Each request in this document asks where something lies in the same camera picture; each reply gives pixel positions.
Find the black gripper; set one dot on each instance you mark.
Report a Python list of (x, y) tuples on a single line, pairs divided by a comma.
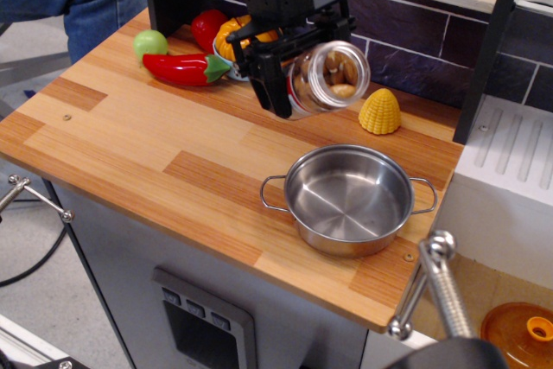
[(280, 30)]

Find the clear plastic almond jar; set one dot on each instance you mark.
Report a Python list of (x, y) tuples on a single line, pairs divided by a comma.
[(329, 77)]

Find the stainless steel pot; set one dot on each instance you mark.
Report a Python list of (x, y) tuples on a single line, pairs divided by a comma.
[(348, 200)]

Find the orange pot lid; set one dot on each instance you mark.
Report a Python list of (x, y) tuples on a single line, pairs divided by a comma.
[(523, 333)]

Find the light blue bowl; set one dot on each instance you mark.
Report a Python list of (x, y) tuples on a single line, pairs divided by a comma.
[(225, 52)]

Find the yellow toy corn piece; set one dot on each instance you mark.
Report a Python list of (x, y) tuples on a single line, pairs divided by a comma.
[(380, 114)]

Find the red toy bell pepper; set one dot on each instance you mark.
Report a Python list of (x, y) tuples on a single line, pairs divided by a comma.
[(206, 26)]

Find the red toy chili pepper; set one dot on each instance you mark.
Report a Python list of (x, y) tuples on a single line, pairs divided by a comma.
[(186, 69)]

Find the green toy apple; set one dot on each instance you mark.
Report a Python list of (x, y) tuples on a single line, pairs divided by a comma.
[(149, 42)]

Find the white toy sink drainboard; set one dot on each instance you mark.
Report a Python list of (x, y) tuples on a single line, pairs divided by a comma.
[(510, 147)]

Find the grey toy oven panel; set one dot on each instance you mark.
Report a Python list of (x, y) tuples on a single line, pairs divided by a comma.
[(209, 332)]

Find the black shelf post right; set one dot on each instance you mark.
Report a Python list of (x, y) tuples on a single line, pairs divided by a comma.
[(484, 65)]

